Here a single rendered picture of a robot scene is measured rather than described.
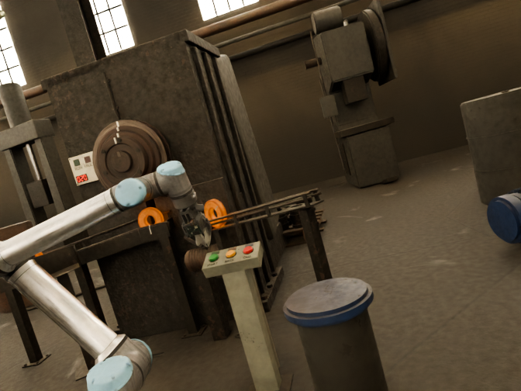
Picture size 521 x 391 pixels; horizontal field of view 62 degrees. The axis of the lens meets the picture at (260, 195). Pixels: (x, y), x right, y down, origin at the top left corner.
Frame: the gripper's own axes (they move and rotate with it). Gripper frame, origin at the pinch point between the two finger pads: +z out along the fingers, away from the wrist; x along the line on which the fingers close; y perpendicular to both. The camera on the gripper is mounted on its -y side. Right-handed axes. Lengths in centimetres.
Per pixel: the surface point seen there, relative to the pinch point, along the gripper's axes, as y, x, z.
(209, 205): -57, -15, 13
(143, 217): -74, -64, 17
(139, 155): -76, -49, -19
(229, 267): 5.5, 7.0, 10.1
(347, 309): 35, 50, 15
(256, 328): 14.0, 10.2, 36.2
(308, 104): -670, 8, 156
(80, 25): -384, -204, -99
